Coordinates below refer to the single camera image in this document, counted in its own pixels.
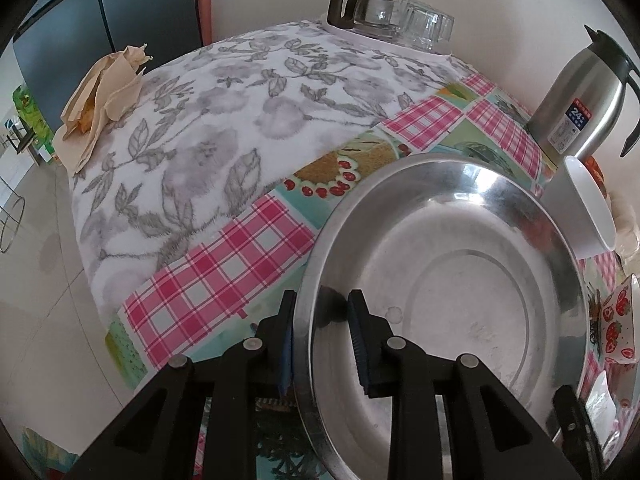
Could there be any red rimmed strawberry bowl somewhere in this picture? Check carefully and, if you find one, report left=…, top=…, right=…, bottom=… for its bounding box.
left=599, top=274, right=639, bottom=365

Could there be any large steel plate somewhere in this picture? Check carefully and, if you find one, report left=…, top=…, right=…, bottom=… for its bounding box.
left=293, top=154, right=588, bottom=479

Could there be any checkered picture tablecloth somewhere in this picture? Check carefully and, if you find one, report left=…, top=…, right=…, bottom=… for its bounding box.
left=105, top=75, right=639, bottom=479

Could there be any bag of steamed buns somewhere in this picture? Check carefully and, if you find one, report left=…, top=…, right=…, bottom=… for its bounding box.
left=608, top=192, right=639, bottom=260

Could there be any small white square bowl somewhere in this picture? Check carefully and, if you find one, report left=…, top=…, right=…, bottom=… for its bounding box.
left=540, top=156, right=616, bottom=259

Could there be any grey floral cloth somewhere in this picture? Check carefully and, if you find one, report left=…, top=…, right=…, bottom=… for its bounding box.
left=70, top=21, right=472, bottom=322

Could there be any orange snack packet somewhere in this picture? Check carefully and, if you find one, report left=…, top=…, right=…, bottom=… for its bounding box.
left=584, top=156, right=608, bottom=197

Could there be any green cardboard box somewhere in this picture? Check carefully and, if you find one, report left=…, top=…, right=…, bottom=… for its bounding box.
left=12, top=84, right=55, bottom=164

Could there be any steel thermos jug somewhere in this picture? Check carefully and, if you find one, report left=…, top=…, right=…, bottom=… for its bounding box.
left=526, top=28, right=639, bottom=166

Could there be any crumpled beige paper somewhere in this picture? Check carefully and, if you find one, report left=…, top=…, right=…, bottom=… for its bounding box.
left=52, top=44, right=152, bottom=176

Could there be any white round tray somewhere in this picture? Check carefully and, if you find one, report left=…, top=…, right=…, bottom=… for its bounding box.
left=320, top=14, right=452, bottom=61

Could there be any clear drinking glass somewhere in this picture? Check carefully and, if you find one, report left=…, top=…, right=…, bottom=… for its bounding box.
left=397, top=0, right=454, bottom=54

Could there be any dark blue cabinet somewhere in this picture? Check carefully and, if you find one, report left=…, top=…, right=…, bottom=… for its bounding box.
left=12, top=0, right=203, bottom=129

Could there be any wire stool frame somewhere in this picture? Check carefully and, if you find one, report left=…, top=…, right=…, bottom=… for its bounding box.
left=0, top=179, right=26, bottom=254

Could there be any glass coffee pot black handle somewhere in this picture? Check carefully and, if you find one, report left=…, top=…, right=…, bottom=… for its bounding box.
left=326, top=0, right=399, bottom=38

